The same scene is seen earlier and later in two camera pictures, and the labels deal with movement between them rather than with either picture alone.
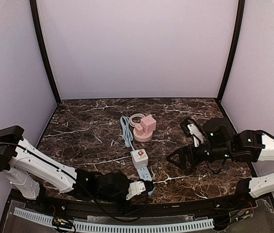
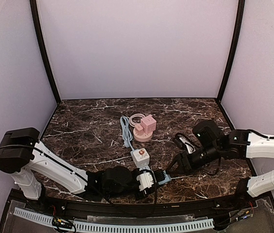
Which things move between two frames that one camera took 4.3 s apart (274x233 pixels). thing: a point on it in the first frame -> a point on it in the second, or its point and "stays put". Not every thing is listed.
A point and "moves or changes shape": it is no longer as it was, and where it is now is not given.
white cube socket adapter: x=140 y=157 stays put
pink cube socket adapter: x=149 y=124 stays put
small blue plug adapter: x=150 y=192 moves or changes shape
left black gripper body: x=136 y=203 -> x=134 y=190
